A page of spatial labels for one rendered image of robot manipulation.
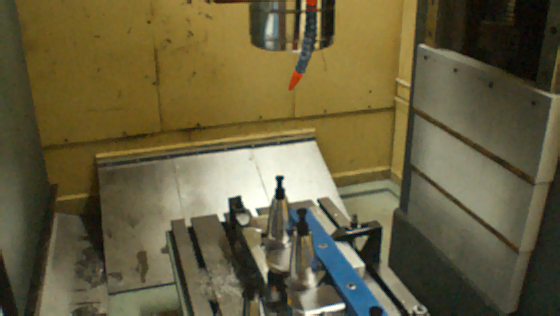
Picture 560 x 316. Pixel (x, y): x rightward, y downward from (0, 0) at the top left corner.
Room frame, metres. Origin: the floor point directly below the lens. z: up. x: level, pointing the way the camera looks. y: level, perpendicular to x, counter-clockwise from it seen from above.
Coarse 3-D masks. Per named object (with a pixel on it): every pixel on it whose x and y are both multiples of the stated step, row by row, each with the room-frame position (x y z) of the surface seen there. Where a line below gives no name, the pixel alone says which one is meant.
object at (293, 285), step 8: (288, 264) 0.64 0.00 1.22; (320, 264) 0.64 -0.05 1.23; (320, 272) 0.62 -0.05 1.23; (288, 280) 0.60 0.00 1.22; (296, 280) 0.60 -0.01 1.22; (312, 280) 0.60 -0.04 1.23; (320, 280) 0.60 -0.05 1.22; (288, 288) 0.61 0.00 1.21; (296, 288) 0.60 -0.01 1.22; (304, 288) 0.59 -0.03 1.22
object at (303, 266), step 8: (296, 240) 0.61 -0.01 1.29; (304, 240) 0.61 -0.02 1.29; (312, 240) 0.62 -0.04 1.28; (296, 248) 0.61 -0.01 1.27; (304, 248) 0.61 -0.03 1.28; (312, 248) 0.61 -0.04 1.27; (296, 256) 0.61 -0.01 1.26; (304, 256) 0.61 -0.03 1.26; (312, 256) 0.61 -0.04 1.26; (296, 264) 0.61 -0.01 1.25; (304, 264) 0.61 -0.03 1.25; (312, 264) 0.61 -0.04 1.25; (288, 272) 0.62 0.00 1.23; (296, 272) 0.61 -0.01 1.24; (304, 272) 0.60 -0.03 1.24; (312, 272) 0.61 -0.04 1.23; (304, 280) 0.60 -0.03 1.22
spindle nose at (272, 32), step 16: (304, 0) 0.89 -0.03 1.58; (320, 0) 0.91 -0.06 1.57; (256, 16) 0.92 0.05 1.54; (272, 16) 0.90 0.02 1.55; (288, 16) 0.89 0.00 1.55; (304, 16) 0.89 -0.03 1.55; (320, 16) 0.91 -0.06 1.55; (256, 32) 0.92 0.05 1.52; (272, 32) 0.90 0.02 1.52; (288, 32) 0.89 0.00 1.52; (320, 32) 0.91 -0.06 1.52; (272, 48) 0.90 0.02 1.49; (288, 48) 0.89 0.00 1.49; (320, 48) 0.91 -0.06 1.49
